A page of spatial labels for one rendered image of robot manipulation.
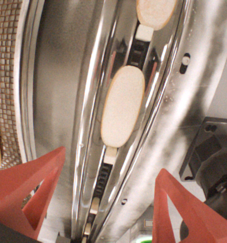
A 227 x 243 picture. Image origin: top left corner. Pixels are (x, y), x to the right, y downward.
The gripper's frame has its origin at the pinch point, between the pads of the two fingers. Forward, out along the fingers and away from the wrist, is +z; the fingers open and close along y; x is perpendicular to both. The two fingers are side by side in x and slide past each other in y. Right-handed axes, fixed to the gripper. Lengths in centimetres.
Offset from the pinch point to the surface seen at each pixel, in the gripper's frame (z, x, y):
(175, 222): 11.0, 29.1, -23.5
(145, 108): 8.1, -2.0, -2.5
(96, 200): 8.4, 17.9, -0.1
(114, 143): 7.4, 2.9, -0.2
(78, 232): 8.1, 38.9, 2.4
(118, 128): 7.1, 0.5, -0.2
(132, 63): 9.2, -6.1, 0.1
